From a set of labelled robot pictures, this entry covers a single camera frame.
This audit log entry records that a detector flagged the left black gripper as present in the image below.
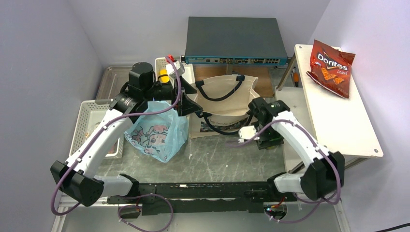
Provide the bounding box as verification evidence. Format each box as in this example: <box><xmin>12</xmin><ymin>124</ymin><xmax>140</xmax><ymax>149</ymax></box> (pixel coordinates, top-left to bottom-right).
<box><xmin>143</xmin><ymin>75</ymin><xmax>203</xmax><ymax>116</ymax></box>

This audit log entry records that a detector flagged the yellow lemon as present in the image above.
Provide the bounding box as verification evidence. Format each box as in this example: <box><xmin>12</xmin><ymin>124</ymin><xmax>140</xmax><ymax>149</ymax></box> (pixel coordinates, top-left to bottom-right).
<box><xmin>158</xmin><ymin>69</ymin><xmax>170</xmax><ymax>84</ymax></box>

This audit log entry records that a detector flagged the beige canvas tote bag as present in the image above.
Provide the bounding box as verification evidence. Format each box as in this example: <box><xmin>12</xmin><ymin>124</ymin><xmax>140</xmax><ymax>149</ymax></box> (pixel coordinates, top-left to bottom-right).
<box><xmin>189</xmin><ymin>75</ymin><xmax>260</xmax><ymax>139</ymax></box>

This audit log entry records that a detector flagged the light blue plastic grocery bag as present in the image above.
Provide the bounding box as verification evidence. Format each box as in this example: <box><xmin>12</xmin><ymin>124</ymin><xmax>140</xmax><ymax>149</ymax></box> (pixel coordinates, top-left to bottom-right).
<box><xmin>124</xmin><ymin>110</ymin><xmax>189</xmax><ymax>163</ymax></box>

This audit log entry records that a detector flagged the red Doritos chip bag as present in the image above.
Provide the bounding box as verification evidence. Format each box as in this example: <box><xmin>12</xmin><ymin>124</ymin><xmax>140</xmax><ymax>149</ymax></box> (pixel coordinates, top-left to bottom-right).
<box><xmin>307</xmin><ymin>40</ymin><xmax>356</xmax><ymax>99</ymax></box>

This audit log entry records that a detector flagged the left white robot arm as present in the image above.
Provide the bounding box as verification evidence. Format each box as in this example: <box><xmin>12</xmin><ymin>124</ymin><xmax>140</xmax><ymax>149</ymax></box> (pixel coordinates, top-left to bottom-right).
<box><xmin>50</xmin><ymin>60</ymin><xmax>201</xmax><ymax>206</ymax></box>

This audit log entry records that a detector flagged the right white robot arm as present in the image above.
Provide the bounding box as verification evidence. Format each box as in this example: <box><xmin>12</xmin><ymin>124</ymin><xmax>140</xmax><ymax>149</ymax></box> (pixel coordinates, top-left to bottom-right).
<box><xmin>248</xmin><ymin>97</ymin><xmax>345</xmax><ymax>204</ymax></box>

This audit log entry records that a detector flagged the white perforated basket rear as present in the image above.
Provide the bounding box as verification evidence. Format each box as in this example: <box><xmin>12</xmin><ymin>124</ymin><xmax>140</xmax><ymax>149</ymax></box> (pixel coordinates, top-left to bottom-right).
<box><xmin>155</xmin><ymin>57</ymin><xmax>195</xmax><ymax>84</ymax></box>

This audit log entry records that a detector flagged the white perforated basket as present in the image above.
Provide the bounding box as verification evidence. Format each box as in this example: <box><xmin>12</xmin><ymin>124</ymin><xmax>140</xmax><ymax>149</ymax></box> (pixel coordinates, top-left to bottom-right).
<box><xmin>155</xmin><ymin>57</ymin><xmax>195</xmax><ymax>84</ymax></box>
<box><xmin>69</xmin><ymin>99</ymin><xmax>111</xmax><ymax>156</ymax></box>

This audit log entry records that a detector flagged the wooden board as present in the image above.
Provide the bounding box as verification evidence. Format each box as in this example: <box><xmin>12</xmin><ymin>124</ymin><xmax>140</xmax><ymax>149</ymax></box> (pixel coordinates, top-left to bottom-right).
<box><xmin>193</xmin><ymin>64</ymin><xmax>274</xmax><ymax>97</ymax></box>

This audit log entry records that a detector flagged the orange object behind shelf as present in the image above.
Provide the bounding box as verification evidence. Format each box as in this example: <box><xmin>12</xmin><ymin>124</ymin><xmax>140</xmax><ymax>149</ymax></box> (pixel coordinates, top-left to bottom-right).
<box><xmin>293</xmin><ymin>72</ymin><xmax>299</xmax><ymax>87</ymax></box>

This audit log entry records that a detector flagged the white shelf table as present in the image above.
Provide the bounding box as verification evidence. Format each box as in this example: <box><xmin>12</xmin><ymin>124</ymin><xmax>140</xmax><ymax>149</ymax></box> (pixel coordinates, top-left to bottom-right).
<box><xmin>275</xmin><ymin>44</ymin><xmax>383</xmax><ymax>168</ymax></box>

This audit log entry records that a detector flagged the metal tray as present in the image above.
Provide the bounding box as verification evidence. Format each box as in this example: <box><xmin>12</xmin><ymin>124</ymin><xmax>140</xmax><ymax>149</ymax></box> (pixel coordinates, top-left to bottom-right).
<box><xmin>95</xmin><ymin>66</ymin><xmax>132</xmax><ymax>100</ymax></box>

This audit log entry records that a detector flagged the white perforated basket left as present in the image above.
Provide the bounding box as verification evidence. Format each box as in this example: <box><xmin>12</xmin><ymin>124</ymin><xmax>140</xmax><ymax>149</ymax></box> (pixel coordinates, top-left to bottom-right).
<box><xmin>69</xmin><ymin>99</ymin><xmax>111</xmax><ymax>156</ymax></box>

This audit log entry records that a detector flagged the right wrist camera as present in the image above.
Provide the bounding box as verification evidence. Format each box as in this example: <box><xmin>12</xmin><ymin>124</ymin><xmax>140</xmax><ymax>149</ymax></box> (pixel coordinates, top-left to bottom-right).
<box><xmin>238</xmin><ymin>126</ymin><xmax>259</xmax><ymax>143</ymax></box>

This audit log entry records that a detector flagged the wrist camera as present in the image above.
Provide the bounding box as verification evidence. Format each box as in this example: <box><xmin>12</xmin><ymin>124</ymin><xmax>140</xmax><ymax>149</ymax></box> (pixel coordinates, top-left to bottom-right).
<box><xmin>165</xmin><ymin>55</ymin><xmax>185</xmax><ymax>80</ymax></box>
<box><xmin>238</xmin><ymin>126</ymin><xmax>259</xmax><ymax>143</ymax></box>

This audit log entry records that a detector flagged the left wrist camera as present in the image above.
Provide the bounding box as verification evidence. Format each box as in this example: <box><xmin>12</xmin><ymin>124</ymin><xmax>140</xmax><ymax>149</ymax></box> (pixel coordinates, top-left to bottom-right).
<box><xmin>165</xmin><ymin>55</ymin><xmax>185</xmax><ymax>80</ymax></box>

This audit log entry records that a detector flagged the network switch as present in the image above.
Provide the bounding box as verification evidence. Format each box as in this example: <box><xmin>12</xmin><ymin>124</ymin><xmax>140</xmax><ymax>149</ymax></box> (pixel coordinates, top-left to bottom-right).
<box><xmin>181</xmin><ymin>16</ymin><xmax>288</xmax><ymax>65</ymax></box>

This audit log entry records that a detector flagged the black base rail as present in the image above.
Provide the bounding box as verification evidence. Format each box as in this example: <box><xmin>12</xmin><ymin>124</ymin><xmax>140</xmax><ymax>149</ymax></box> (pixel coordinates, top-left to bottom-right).
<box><xmin>107</xmin><ymin>181</ymin><xmax>296</xmax><ymax>216</ymax></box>

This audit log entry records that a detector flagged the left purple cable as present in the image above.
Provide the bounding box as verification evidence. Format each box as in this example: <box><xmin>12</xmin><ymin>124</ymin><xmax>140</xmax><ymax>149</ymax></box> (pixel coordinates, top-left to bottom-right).
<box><xmin>50</xmin><ymin>58</ymin><xmax>183</xmax><ymax>232</ymax></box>

